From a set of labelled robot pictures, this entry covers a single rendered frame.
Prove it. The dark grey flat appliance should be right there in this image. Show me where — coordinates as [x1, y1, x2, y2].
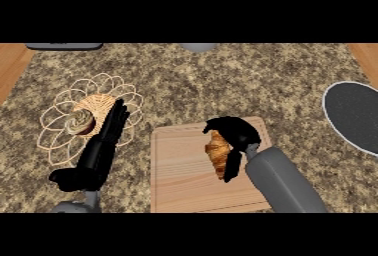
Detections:
[25, 42, 105, 52]

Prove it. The golden brown croissant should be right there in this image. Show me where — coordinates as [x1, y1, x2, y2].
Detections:
[204, 129, 234, 181]

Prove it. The pale grey rounded object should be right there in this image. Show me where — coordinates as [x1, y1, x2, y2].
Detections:
[177, 42, 222, 54]

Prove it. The wire flower-shaped basket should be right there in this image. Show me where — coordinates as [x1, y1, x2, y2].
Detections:
[37, 72, 145, 167]

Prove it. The dark grey pan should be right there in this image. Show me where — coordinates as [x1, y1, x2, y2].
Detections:
[322, 81, 378, 158]

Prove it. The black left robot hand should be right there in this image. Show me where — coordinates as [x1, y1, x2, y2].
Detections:
[48, 98, 132, 193]

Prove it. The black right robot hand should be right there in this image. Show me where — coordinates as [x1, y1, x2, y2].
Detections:
[201, 115, 263, 184]

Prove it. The cream frosted cupcake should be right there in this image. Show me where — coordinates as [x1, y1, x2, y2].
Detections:
[64, 109, 98, 136]

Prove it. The pale wooden cutting board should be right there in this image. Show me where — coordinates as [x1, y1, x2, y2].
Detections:
[149, 116, 273, 214]

